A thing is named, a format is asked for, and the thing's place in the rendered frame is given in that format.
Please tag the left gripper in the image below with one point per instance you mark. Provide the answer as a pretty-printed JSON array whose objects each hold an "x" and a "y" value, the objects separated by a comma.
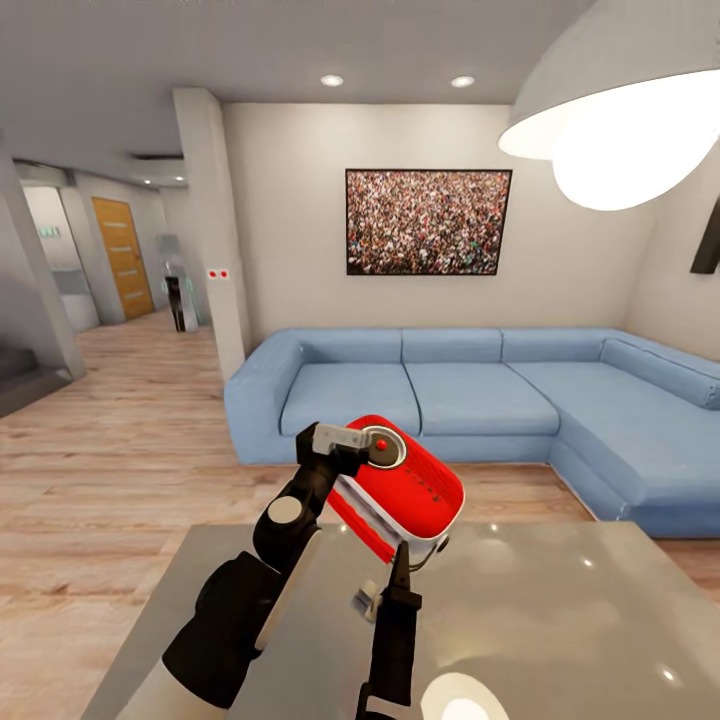
[{"x": 341, "y": 460}]

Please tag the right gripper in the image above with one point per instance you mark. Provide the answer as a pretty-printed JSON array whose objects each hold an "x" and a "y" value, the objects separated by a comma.
[{"x": 395, "y": 629}]

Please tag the room light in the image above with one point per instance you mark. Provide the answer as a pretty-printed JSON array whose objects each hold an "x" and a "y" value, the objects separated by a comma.
[{"x": 613, "y": 44}]

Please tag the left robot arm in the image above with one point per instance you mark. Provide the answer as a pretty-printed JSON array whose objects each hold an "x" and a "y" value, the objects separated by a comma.
[{"x": 241, "y": 604}]

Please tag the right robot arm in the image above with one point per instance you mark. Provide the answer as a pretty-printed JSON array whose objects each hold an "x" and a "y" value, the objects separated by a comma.
[{"x": 394, "y": 614}]

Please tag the radio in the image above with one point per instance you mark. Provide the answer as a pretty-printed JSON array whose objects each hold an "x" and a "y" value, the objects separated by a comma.
[{"x": 404, "y": 489}]

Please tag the stairs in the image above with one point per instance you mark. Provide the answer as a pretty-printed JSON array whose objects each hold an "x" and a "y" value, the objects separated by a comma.
[{"x": 23, "y": 381}]

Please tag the standing mirror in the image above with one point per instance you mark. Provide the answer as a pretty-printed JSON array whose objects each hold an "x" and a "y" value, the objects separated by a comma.
[{"x": 177, "y": 284}]

